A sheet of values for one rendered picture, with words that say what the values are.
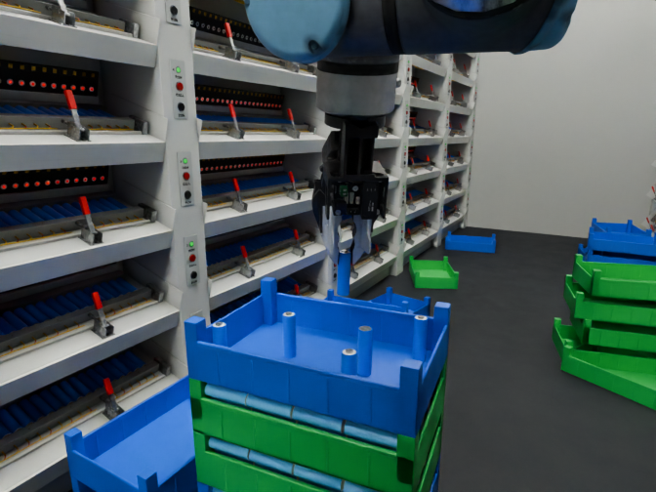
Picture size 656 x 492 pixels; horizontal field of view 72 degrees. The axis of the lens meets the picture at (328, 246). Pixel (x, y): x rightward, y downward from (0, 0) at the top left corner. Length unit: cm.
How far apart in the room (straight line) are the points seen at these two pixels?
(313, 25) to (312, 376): 35
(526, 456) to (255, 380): 79
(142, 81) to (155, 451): 75
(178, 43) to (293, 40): 75
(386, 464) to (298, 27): 44
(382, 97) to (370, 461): 40
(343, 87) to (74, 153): 58
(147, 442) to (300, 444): 43
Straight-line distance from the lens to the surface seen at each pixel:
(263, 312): 75
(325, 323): 72
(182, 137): 109
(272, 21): 38
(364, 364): 60
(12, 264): 91
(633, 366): 169
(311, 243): 164
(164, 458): 91
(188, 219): 111
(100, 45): 100
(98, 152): 97
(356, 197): 54
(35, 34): 94
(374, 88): 50
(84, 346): 102
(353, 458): 56
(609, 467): 126
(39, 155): 92
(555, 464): 121
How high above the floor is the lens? 71
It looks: 14 degrees down
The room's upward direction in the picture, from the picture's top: straight up
